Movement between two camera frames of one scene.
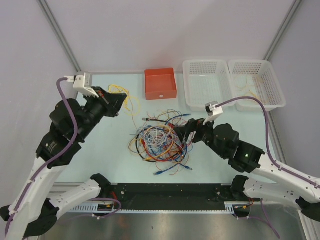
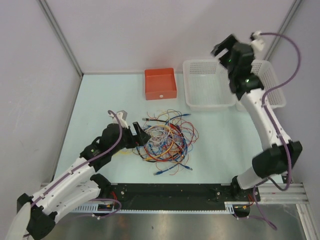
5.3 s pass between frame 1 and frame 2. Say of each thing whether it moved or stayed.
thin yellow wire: moved
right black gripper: moved
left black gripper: moved
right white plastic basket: stayed
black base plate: stayed
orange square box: stayed
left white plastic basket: stayed
